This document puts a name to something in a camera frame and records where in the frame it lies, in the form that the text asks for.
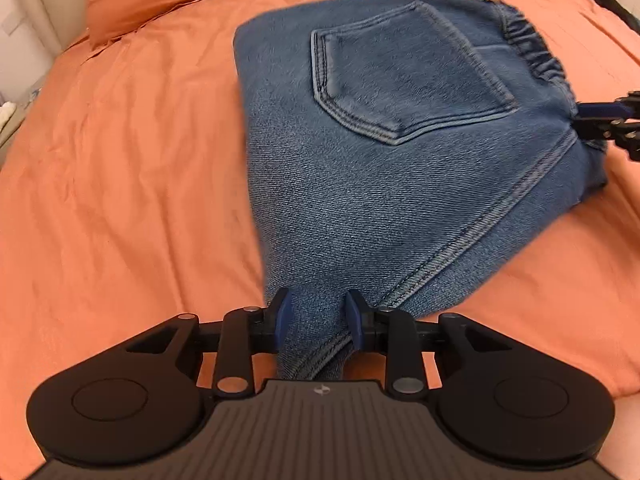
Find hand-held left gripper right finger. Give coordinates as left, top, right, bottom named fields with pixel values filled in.
left=345, top=288, right=512, bottom=399

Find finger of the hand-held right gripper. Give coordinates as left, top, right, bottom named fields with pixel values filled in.
left=574, top=91, right=640, bottom=122
left=571, top=118, right=640, bottom=163

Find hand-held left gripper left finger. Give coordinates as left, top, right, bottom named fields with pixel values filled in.
left=125, top=287, right=294, bottom=399

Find blue denim pants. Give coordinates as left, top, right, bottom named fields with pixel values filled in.
left=233, top=0, right=609, bottom=382

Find dark cloth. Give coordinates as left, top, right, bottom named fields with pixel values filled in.
left=584, top=0, right=640, bottom=28

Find orange bed sheet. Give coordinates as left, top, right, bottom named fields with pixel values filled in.
left=0, top=0, right=640, bottom=480

